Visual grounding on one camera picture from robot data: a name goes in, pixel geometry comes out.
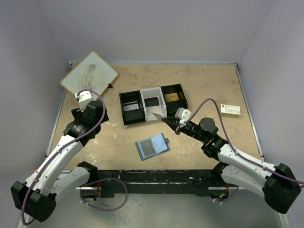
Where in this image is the grey credit card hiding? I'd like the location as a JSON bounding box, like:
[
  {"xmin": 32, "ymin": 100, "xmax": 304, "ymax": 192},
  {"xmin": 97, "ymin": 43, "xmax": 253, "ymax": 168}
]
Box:
[{"xmin": 152, "ymin": 113, "xmax": 164, "ymax": 121}]

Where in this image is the blue leather card holder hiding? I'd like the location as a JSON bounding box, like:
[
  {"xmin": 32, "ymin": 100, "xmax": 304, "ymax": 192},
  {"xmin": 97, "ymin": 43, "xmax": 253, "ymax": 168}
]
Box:
[{"xmin": 135, "ymin": 133, "xmax": 170, "ymax": 161}]

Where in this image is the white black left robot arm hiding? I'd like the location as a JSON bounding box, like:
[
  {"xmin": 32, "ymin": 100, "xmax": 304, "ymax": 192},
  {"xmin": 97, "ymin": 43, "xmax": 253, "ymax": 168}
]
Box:
[{"xmin": 10, "ymin": 100, "xmax": 109, "ymax": 227}]

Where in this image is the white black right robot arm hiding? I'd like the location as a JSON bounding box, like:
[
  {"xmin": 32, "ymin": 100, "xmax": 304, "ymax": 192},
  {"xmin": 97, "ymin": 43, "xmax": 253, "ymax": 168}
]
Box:
[{"xmin": 161, "ymin": 117, "xmax": 302, "ymax": 214}]

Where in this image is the gold card in tray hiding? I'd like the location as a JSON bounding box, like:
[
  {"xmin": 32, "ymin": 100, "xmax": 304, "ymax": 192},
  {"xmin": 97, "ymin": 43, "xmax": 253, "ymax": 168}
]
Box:
[{"xmin": 165, "ymin": 93, "xmax": 180, "ymax": 102}]

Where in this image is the black card in tray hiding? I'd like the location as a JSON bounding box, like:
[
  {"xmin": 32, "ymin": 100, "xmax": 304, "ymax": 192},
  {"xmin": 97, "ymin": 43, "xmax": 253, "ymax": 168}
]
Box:
[{"xmin": 144, "ymin": 97, "xmax": 159, "ymax": 107}]

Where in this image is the small white card box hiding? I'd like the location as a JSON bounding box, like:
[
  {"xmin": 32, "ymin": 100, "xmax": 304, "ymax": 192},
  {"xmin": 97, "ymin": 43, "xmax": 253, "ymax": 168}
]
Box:
[{"xmin": 220, "ymin": 104, "xmax": 241, "ymax": 116}]

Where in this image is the grey card in holder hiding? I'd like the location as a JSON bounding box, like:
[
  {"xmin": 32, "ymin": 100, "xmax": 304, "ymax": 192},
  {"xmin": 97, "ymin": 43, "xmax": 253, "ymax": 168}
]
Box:
[{"xmin": 138, "ymin": 139, "xmax": 156, "ymax": 159}]

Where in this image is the white card in tray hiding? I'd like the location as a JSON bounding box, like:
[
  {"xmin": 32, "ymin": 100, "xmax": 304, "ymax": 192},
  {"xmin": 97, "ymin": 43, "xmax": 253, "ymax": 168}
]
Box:
[{"xmin": 123, "ymin": 103, "xmax": 139, "ymax": 112}]

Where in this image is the black and white tray organizer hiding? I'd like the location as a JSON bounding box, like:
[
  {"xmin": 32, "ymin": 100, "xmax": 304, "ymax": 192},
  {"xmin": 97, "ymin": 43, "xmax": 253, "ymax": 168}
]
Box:
[{"xmin": 119, "ymin": 84, "xmax": 188, "ymax": 125}]

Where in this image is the yellow-framed whiteboard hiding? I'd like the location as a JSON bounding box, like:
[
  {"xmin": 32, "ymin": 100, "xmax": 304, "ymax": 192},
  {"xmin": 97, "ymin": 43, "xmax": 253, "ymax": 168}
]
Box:
[{"xmin": 60, "ymin": 51, "xmax": 118, "ymax": 95}]

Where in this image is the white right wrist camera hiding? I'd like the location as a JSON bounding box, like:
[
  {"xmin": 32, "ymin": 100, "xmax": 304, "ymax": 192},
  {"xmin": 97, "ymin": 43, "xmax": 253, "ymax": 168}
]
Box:
[{"xmin": 174, "ymin": 107, "xmax": 191, "ymax": 126}]

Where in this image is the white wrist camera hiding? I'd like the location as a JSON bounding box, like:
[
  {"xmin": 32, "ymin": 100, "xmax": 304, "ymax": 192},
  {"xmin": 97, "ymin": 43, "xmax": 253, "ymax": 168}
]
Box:
[
  {"xmin": 174, "ymin": 107, "xmax": 191, "ymax": 126},
  {"xmin": 75, "ymin": 91, "xmax": 93, "ymax": 112}
]

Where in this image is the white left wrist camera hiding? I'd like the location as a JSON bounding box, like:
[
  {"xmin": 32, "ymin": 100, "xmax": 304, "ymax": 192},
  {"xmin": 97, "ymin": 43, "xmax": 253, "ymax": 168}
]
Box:
[{"xmin": 75, "ymin": 91, "xmax": 93, "ymax": 112}]

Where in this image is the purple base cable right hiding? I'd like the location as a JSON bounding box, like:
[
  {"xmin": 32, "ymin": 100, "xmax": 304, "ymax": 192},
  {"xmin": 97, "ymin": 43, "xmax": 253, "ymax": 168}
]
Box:
[{"xmin": 212, "ymin": 185, "xmax": 239, "ymax": 205}]

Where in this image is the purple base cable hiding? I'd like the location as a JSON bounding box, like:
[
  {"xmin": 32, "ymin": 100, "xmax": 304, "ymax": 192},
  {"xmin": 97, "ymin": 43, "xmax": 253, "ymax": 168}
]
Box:
[
  {"xmin": 79, "ymin": 178, "xmax": 128, "ymax": 211},
  {"xmin": 212, "ymin": 185, "xmax": 239, "ymax": 205}
]

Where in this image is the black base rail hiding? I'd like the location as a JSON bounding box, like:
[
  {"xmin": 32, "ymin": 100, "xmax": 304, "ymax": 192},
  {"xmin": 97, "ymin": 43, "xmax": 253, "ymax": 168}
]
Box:
[{"xmin": 77, "ymin": 161, "xmax": 233, "ymax": 200}]

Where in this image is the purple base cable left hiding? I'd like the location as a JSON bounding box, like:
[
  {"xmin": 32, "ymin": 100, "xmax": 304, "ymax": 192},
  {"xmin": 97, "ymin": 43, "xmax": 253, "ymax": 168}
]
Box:
[{"xmin": 79, "ymin": 178, "xmax": 128, "ymax": 211}]

